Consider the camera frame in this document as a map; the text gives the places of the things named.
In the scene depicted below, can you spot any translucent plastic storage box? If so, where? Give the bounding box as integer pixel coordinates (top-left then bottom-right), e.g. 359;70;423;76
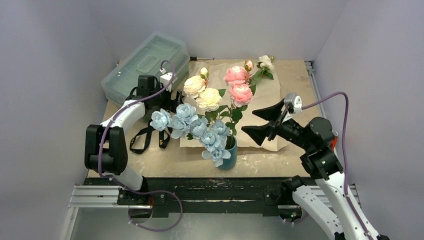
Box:
101;32;190;106

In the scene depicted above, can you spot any small white rose stem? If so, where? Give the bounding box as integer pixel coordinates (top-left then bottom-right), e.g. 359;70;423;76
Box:
252;55;275;82

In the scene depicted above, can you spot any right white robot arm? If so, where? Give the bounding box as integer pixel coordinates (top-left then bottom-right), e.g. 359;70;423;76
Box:
241;96;388;240

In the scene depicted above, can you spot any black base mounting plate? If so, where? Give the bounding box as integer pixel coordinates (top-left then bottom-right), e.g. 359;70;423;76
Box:
82;177;316;219

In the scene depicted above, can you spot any pink rose flower stem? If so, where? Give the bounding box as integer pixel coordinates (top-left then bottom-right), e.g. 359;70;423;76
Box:
223;60;254;136

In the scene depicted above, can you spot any aluminium frame rail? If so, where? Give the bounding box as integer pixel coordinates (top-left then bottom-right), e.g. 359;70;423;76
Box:
59;185;370;240

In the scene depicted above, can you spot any blue flower stem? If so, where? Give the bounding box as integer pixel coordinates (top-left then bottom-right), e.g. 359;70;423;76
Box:
159;103;231;167

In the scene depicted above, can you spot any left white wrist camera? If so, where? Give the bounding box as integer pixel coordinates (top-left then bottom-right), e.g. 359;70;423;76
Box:
159;68;177;93

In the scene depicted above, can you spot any teal ceramic vase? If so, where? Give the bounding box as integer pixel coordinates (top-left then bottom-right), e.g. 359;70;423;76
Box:
217;136;238;170

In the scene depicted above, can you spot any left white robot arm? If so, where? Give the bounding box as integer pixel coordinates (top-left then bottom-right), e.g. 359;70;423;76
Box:
84;72;183;205

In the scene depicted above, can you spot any cream rose flower stem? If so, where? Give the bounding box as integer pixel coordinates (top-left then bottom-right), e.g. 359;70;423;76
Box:
183;67;226;126

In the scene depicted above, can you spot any orange beige wrapping paper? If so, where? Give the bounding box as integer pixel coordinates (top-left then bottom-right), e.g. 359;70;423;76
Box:
187;60;288;152

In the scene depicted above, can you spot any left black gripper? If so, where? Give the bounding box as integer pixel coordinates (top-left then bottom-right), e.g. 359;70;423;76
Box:
149;81;185;114

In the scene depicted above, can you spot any black gold lettered ribbon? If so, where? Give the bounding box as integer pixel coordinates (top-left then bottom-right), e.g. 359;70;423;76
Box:
129;109;171;155

